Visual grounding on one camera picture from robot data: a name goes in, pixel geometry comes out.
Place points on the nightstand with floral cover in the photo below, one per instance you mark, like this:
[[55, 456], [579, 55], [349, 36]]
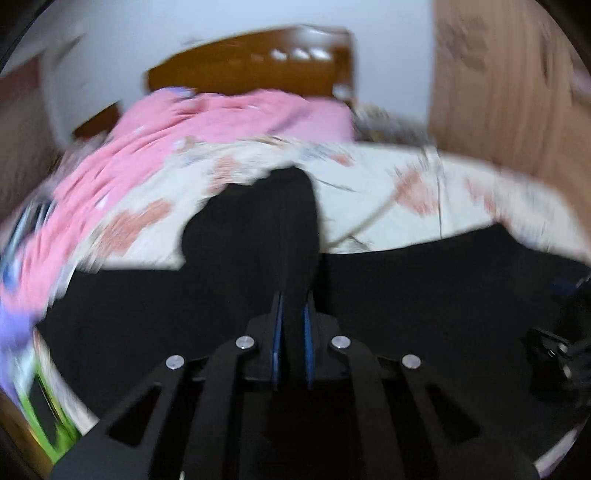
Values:
[[392, 127]]

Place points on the purple printed pillow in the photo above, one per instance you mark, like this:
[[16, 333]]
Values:
[[16, 337]]

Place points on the pink blanket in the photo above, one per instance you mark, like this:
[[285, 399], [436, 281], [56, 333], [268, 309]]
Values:
[[207, 120]]

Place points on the black pants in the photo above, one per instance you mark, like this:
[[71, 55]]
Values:
[[415, 286]]

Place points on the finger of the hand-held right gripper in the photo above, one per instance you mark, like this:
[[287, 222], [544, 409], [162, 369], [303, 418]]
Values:
[[565, 295]]

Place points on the patterned brown curtain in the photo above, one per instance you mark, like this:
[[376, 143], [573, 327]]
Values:
[[23, 138]]

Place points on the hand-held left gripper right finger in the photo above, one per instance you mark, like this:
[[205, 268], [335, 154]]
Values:
[[308, 346]]

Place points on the floral bed sheet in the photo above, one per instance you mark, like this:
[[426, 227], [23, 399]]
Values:
[[369, 194]]

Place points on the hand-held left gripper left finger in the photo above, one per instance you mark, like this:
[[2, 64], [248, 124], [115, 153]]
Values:
[[276, 344]]

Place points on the small wooden nightstand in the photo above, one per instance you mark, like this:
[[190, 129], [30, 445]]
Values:
[[94, 122]]

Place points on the wooden headboard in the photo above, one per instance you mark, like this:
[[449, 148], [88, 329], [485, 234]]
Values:
[[249, 64]]

